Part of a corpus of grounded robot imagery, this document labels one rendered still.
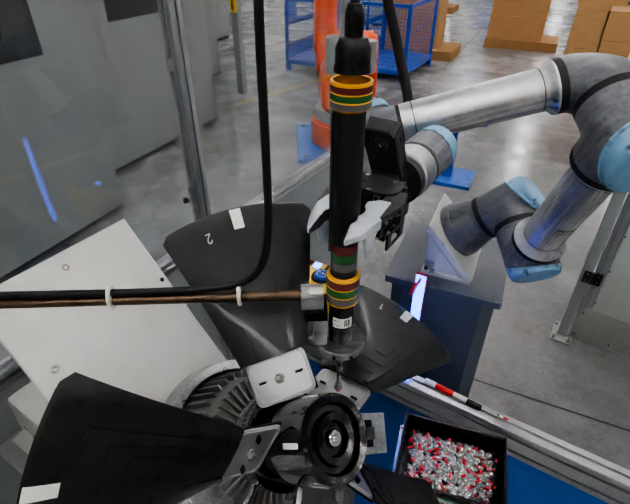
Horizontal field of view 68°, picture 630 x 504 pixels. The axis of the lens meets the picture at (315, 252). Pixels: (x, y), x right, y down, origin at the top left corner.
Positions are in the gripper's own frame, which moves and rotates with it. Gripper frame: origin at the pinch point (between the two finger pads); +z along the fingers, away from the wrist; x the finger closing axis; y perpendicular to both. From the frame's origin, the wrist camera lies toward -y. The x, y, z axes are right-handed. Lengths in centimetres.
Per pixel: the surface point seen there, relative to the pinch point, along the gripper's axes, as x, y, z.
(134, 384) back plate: 28.0, 32.3, 12.9
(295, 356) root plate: 4.5, 22.6, 1.4
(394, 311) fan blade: 0.5, 33.1, -26.4
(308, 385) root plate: 1.4, 25.4, 2.9
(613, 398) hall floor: -65, 149, -152
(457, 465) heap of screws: -19, 65, -24
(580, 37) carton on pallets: 41, 94, -748
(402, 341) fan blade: -4.0, 33.3, -20.0
